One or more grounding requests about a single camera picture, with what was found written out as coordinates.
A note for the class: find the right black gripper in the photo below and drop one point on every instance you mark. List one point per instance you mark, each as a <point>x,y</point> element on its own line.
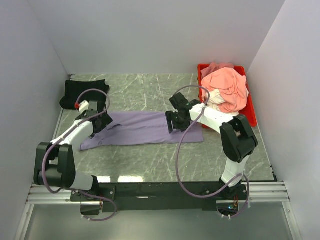
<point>170,116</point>

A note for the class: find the lavender t shirt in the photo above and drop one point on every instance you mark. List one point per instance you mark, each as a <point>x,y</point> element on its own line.
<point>131,128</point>

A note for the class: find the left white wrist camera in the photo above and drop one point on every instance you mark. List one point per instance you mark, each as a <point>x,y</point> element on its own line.
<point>81,107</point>

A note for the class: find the pink t shirt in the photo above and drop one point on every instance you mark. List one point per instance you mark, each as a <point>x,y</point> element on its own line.
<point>222,76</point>

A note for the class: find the aluminium frame rail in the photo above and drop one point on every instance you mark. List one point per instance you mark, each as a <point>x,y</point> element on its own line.
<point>260,192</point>

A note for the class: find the black base crossbar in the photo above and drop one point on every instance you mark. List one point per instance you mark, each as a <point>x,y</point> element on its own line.
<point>144,196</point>

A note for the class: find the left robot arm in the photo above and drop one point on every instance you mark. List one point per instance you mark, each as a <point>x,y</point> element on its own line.
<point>55,161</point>

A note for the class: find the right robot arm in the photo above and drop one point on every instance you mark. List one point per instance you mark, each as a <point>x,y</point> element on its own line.
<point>237,138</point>

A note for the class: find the white t shirt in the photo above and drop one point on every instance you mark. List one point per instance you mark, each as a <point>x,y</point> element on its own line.
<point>228,102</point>

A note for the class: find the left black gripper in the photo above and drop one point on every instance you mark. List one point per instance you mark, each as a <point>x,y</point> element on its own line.
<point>106,120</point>

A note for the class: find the red plastic bin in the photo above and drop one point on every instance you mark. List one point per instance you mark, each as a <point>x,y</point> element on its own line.
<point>249,110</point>

